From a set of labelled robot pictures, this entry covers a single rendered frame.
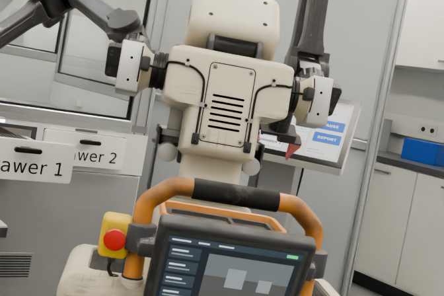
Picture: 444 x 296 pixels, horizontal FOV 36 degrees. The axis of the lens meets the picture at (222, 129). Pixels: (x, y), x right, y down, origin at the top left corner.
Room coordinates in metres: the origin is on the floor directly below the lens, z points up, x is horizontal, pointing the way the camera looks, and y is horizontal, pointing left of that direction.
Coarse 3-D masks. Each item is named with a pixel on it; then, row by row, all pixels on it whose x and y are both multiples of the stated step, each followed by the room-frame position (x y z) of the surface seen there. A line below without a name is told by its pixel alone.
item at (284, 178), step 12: (264, 168) 2.56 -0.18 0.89; (276, 168) 2.54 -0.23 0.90; (288, 168) 2.53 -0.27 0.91; (300, 168) 2.61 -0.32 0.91; (264, 180) 2.55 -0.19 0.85; (276, 180) 2.54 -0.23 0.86; (288, 180) 2.53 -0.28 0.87; (288, 192) 2.52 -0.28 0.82; (276, 216) 2.53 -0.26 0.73; (288, 216) 2.56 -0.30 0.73; (288, 228) 2.60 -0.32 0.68
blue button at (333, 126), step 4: (328, 124) 2.50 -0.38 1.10; (332, 124) 2.50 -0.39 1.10; (336, 124) 2.50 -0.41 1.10; (340, 124) 2.49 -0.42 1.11; (344, 124) 2.49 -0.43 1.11; (320, 128) 2.49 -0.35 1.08; (324, 128) 2.49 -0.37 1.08; (328, 128) 2.49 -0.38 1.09; (332, 128) 2.49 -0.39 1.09; (336, 128) 2.48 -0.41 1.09; (340, 128) 2.48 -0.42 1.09; (344, 128) 2.48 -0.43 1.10; (340, 132) 2.47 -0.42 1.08
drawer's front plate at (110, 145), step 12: (48, 132) 2.20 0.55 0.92; (60, 132) 2.22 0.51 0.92; (72, 132) 2.25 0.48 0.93; (72, 144) 2.25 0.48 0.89; (84, 144) 2.27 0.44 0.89; (108, 144) 2.32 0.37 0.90; (120, 144) 2.35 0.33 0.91; (108, 156) 2.33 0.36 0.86; (120, 156) 2.35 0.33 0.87; (108, 168) 2.33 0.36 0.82; (120, 168) 2.36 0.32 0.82
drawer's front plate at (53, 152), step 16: (0, 144) 1.80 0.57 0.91; (16, 144) 1.82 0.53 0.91; (32, 144) 1.85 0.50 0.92; (48, 144) 1.87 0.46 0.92; (64, 144) 1.90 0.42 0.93; (0, 160) 1.80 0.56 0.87; (16, 160) 1.83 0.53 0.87; (32, 160) 1.85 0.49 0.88; (48, 160) 1.88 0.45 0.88; (64, 160) 1.90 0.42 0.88; (0, 176) 1.81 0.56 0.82; (16, 176) 1.83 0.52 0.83; (32, 176) 1.86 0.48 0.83; (48, 176) 1.88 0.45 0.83; (64, 176) 1.91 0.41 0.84
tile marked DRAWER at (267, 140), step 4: (260, 136) 2.50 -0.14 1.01; (264, 136) 2.50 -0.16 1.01; (268, 136) 2.49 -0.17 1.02; (272, 136) 2.49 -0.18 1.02; (260, 140) 2.48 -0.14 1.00; (264, 140) 2.48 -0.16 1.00; (268, 140) 2.48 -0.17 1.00; (272, 140) 2.48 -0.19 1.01; (276, 140) 2.48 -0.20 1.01; (264, 144) 2.47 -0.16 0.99; (268, 144) 2.47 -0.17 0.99; (272, 144) 2.47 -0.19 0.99; (276, 144) 2.46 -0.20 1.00; (280, 144) 2.46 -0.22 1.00; (280, 148) 2.45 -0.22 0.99
